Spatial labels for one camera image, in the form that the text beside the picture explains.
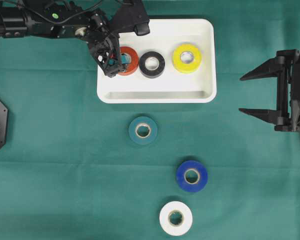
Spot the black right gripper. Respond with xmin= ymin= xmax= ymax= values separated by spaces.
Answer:
xmin=238 ymin=49 xmax=300 ymax=132

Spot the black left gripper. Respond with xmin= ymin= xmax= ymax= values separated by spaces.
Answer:
xmin=83 ymin=8 xmax=131 ymax=78

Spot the red tape roll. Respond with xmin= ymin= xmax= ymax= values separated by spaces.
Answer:
xmin=118 ymin=46 xmax=139 ymax=76

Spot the black tape roll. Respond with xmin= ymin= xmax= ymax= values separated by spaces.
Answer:
xmin=139 ymin=51 xmax=165 ymax=79

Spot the yellow tape roll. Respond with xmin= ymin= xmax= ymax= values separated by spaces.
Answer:
xmin=172 ymin=43 xmax=202 ymax=74

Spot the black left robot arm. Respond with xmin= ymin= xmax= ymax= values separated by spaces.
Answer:
xmin=0 ymin=0 xmax=137 ymax=78

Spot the white plastic tray case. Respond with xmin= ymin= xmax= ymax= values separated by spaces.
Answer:
xmin=96 ymin=18 xmax=217 ymax=104

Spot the teal tape roll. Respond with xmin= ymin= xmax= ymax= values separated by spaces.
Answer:
xmin=128 ymin=116 xmax=158 ymax=145

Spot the blue tape roll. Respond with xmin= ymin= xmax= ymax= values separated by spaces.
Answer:
xmin=176 ymin=160 xmax=208 ymax=193

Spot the white tape roll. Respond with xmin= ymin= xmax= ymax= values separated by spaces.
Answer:
xmin=159 ymin=201 xmax=193 ymax=237

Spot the green table cloth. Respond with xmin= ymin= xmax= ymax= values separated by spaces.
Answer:
xmin=0 ymin=0 xmax=300 ymax=240

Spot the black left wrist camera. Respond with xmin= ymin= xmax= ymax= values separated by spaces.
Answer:
xmin=108 ymin=0 xmax=150 ymax=36

